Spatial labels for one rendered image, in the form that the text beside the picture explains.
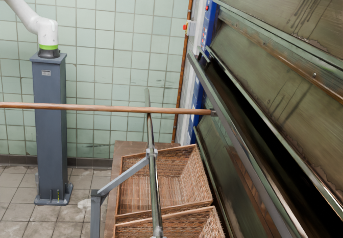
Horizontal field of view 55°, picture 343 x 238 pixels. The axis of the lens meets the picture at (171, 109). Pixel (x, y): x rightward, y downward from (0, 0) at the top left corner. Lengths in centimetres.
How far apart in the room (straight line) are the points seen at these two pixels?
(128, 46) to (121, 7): 32
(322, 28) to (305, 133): 27
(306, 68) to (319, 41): 11
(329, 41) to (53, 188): 243
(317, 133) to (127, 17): 215
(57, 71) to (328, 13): 186
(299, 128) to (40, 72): 187
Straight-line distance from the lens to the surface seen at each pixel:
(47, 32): 239
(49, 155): 272
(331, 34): 88
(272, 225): 114
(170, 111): 168
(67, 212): 287
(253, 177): 87
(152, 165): 127
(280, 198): 78
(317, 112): 93
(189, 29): 249
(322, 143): 88
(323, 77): 90
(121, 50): 286
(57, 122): 257
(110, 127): 312
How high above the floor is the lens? 187
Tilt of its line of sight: 23 degrees down
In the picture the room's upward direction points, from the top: 7 degrees clockwise
